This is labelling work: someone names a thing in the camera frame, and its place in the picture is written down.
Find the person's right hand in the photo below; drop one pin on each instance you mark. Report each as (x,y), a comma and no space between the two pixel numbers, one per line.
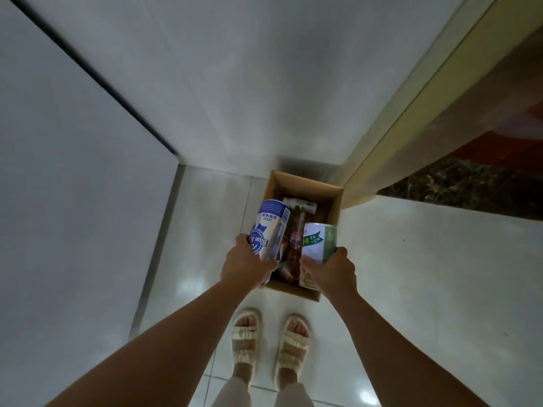
(335,277)

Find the person's left hand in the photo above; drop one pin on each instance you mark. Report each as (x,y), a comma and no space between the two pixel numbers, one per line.
(246,269)

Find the green white can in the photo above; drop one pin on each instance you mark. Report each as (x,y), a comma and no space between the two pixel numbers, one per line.
(320,243)

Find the blue white crushed can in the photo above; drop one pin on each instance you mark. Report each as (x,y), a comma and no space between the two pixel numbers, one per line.
(269,226)

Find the pink label plastic bottle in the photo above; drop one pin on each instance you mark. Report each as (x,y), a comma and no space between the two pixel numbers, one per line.
(295,245)

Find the brown cardboard box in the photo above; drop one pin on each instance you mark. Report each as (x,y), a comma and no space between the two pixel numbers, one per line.
(305,186)

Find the person's left forearm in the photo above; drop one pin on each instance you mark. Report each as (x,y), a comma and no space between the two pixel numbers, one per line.
(161,351)

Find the person's right forearm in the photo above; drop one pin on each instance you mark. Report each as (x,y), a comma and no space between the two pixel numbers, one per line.
(403,360)

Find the person's left sandal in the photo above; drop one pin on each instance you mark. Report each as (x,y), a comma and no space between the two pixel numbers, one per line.
(245,334)

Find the person's sandal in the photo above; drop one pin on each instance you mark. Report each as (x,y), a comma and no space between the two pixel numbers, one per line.
(293,341)
(245,334)

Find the person's right sandal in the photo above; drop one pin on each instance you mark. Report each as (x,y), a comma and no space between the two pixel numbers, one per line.
(293,341)

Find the white crumpled wrapper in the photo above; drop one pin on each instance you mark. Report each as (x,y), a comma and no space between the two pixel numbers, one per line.
(299,205)

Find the dark marble door threshold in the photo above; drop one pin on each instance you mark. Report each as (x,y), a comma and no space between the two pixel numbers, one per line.
(466,186)

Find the yellow door frame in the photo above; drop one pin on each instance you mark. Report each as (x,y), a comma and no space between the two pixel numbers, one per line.
(424,122)

